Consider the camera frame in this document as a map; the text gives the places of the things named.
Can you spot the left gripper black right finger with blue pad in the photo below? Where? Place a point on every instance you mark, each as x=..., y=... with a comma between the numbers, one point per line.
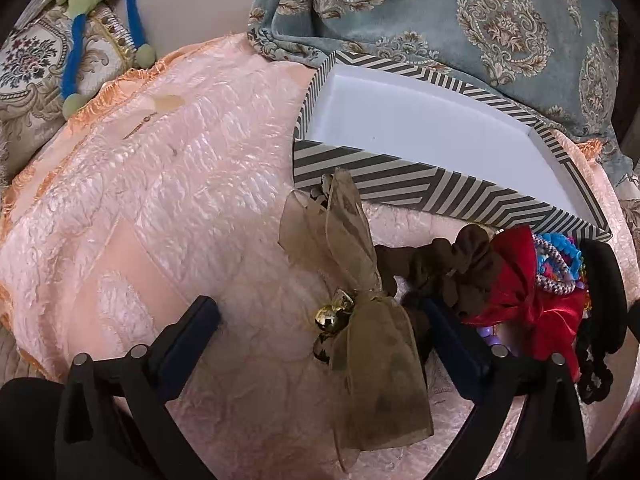
x=549, y=439

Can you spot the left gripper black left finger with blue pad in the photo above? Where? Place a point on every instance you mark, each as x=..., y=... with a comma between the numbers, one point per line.
x=113, y=422

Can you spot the red satin bow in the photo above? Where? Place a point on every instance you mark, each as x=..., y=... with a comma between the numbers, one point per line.
x=548, y=323

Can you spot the black velvet pouch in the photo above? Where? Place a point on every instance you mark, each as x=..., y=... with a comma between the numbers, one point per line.
x=606, y=325

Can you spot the olive organza bow hair clip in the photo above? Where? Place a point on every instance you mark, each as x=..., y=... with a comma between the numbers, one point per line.
x=365, y=337

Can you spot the brown fabric scrunchie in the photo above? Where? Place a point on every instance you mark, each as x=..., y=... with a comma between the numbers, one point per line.
x=459, y=274

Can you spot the striped black white box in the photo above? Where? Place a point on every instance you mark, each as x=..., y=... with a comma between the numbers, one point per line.
x=415, y=138

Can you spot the beige floral embroidered pillow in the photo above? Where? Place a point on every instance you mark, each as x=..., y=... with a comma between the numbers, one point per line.
x=32, y=66

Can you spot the teal damask blanket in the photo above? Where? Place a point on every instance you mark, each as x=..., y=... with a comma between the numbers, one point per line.
x=558, y=57

